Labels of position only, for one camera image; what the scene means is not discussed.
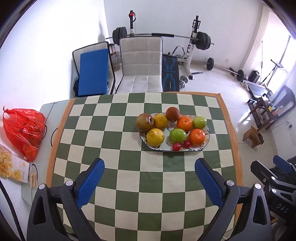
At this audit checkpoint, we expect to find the dark wooden side table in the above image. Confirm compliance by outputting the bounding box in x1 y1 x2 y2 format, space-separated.
248 96 292 132

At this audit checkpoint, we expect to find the small wooden stool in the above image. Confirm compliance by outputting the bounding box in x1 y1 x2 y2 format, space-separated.
242 126 264 149

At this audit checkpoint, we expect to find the orange fruit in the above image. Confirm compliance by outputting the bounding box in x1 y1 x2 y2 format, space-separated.
189 128 206 146
176 116 193 132

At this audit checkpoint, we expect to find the black tripod stand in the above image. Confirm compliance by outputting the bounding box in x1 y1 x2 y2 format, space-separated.
260 58 287 87

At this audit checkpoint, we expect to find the blue padded folding chair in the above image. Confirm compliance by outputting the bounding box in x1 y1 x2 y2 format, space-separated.
72 41 116 97

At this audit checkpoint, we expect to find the yellow-brown orange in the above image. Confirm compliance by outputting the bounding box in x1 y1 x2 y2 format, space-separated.
154 113 168 130

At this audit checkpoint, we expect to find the barbell on rack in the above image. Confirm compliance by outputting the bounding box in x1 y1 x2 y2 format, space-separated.
107 27 215 50

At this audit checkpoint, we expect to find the barbell on floor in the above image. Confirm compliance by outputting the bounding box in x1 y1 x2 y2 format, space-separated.
206 58 245 82

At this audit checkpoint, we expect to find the oval floral plate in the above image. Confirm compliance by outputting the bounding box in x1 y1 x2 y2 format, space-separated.
139 121 210 152

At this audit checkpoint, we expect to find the red plastic bag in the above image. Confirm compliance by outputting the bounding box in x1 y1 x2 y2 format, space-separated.
3 108 46 162

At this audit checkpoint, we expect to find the small red fruit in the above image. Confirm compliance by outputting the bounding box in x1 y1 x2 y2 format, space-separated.
183 140 192 149
173 143 182 152

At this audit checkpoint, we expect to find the green checkered tablecloth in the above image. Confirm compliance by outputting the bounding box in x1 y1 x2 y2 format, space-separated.
47 93 241 240

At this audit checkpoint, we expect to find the orange fruit rear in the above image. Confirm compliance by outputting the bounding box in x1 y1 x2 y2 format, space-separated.
176 116 193 132

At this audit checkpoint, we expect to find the reddish brown round fruit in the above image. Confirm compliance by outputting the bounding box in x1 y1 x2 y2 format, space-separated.
166 107 180 122

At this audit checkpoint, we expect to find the yellow lemon fruit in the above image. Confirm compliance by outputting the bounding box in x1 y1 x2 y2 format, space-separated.
146 128 165 147

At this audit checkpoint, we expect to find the dark red apple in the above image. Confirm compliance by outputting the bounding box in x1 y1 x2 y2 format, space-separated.
136 113 154 132

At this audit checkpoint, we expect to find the green apple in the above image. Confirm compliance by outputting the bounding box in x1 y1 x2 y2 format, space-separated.
192 116 207 130
169 128 187 144

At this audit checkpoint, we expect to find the white padded chair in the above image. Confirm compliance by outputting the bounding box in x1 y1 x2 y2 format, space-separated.
116 36 163 94

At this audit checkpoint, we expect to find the green apple rear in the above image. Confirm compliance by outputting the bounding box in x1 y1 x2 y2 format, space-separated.
192 116 207 130

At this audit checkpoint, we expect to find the orange fruit front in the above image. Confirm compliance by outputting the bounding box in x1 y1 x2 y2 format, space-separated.
189 128 206 146

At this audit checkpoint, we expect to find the black blue workout bench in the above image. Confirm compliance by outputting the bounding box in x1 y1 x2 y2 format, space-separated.
162 55 180 92

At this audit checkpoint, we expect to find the black cable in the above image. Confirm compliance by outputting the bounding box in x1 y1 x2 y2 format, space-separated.
0 179 26 241

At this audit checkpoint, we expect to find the snack box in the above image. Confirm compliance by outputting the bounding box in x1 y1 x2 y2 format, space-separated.
0 145 38 188

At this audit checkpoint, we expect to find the green apple front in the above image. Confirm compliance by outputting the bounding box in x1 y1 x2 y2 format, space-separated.
169 128 187 144

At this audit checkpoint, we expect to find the dumbbell on floor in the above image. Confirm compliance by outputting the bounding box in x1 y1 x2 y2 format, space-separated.
179 75 189 89

